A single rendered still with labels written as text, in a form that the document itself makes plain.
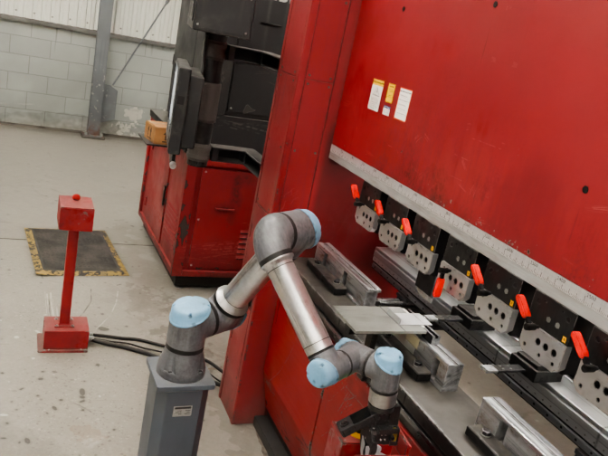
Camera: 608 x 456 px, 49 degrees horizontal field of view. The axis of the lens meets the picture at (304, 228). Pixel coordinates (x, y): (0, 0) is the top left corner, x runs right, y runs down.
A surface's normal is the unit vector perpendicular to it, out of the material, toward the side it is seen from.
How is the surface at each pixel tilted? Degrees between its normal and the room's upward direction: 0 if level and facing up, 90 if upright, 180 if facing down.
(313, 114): 90
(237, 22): 90
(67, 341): 90
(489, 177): 90
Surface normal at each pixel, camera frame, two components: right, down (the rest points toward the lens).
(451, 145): -0.91, -0.07
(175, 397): 0.38, 0.34
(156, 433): -0.37, 0.20
